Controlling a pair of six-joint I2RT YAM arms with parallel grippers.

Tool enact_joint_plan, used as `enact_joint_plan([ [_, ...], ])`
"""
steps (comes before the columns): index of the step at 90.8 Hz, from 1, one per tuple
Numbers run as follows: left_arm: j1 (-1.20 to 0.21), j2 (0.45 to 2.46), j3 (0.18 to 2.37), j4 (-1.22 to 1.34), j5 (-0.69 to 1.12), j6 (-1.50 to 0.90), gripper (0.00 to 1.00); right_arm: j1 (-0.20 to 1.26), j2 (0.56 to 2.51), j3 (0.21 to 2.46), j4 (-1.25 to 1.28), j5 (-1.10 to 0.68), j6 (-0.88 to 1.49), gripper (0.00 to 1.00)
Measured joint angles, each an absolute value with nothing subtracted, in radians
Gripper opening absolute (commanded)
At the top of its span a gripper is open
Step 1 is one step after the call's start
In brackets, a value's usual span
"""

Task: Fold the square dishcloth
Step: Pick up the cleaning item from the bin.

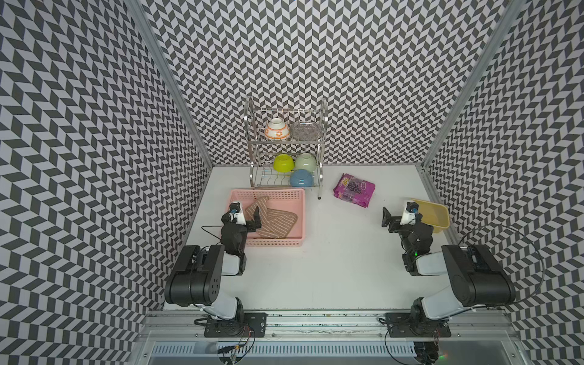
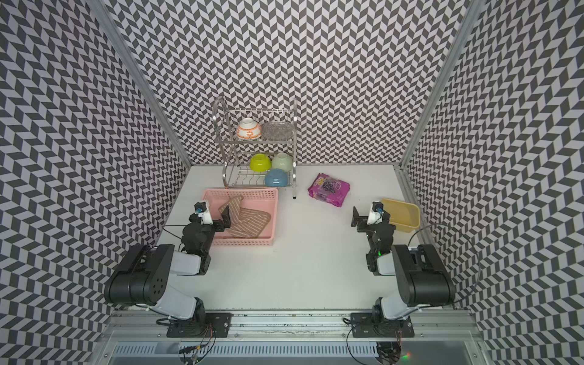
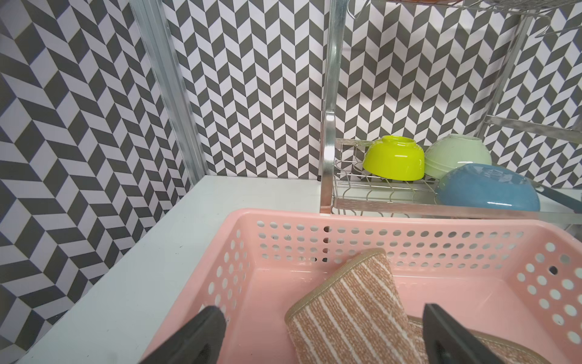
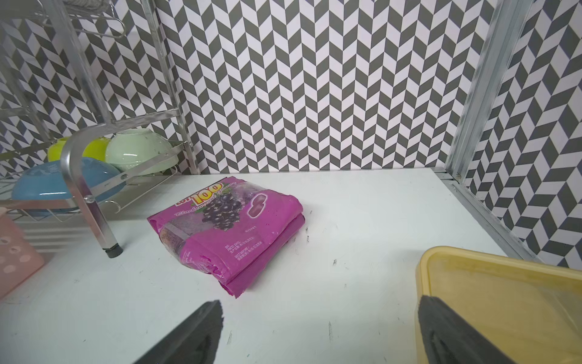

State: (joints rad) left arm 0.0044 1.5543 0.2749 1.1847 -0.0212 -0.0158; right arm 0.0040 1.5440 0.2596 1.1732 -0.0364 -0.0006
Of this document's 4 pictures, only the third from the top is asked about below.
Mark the pink perforated plastic basket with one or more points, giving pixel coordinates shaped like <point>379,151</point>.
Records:
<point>514,279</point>

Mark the striped brown square dishcloth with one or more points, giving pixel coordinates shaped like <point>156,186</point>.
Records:
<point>358,316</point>

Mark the metal two-tier dish rack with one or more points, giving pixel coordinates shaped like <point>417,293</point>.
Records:
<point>506,73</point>

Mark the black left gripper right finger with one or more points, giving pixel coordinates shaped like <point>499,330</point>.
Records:
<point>447,341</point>

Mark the lime green bowl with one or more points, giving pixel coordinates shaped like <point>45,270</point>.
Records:
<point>395,158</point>

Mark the pale green bowl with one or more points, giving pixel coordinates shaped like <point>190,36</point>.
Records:
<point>452,152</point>

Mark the blue bowl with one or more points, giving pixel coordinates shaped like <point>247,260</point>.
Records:
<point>487,186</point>

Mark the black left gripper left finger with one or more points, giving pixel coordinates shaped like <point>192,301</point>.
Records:
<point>198,341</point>

